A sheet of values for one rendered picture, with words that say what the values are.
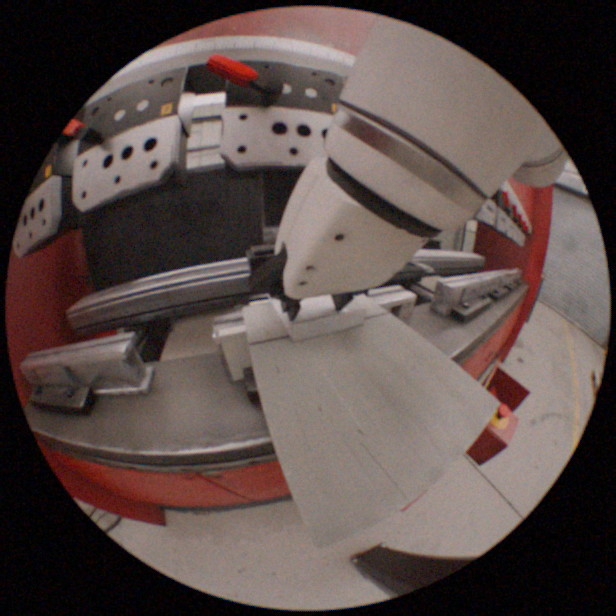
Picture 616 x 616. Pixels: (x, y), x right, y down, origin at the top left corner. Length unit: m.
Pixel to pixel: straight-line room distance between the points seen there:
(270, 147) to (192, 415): 0.36
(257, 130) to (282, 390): 0.25
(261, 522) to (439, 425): 1.05
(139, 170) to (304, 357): 0.26
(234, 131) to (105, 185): 0.16
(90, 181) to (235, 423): 0.36
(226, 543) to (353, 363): 1.14
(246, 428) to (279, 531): 0.90
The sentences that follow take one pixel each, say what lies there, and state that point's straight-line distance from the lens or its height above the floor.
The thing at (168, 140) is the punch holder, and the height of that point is 1.22.
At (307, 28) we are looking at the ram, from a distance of 0.40.
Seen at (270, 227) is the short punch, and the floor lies 1.10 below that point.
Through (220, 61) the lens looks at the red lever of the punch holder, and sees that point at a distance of 0.25.
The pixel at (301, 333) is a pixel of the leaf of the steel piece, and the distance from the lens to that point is 0.19.
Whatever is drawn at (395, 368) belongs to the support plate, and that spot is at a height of 1.00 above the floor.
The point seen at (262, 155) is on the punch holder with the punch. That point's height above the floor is 1.19.
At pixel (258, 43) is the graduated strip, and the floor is 1.38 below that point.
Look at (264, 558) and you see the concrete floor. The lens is 1.17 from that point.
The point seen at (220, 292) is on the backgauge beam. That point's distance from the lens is 0.53.
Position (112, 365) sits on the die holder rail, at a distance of 0.39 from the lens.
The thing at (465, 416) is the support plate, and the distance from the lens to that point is 0.18.
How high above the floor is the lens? 1.12
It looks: 28 degrees down
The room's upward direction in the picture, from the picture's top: straight up
